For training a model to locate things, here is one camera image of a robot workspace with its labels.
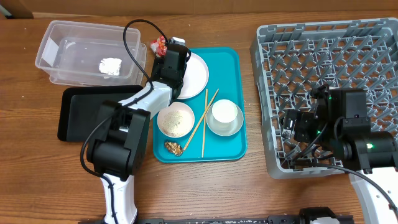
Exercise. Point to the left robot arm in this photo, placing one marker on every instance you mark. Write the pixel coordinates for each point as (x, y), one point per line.
(115, 148)

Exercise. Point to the grey dishwasher rack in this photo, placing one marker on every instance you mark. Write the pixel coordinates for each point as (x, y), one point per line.
(289, 60)

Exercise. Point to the teal serving tray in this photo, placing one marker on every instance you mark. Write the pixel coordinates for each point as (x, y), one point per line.
(225, 80)

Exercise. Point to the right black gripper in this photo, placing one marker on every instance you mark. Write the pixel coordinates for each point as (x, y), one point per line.
(290, 123)

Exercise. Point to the white napkin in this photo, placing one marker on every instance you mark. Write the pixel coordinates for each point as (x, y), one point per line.
(110, 66)

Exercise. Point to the white cup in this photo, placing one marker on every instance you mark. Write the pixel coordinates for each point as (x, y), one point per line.
(224, 111)

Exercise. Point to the red snack wrapper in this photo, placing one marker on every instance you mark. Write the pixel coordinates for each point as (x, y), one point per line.
(158, 46)

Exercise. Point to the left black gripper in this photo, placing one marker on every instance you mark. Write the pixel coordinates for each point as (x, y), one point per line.
(158, 63)

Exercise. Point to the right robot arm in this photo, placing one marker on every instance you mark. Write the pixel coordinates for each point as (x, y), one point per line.
(338, 136)

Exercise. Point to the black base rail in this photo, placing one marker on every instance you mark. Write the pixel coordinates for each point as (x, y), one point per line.
(321, 215)

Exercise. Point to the gold foil wrapper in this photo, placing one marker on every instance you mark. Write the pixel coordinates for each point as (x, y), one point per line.
(174, 148)

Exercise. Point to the large white plate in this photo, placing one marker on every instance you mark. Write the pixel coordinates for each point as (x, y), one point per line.
(195, 78)

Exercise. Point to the clear plastic bin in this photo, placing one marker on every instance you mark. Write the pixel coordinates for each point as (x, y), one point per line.
(70, 53)

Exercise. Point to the small white rice bowl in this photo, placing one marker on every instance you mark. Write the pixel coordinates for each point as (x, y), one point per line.
(176, 120)

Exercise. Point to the black plastic tray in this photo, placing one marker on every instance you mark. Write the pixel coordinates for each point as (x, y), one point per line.
(80, 106)

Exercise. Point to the grey-green bowl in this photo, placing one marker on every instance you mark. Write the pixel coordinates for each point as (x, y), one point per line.
(224, 129)

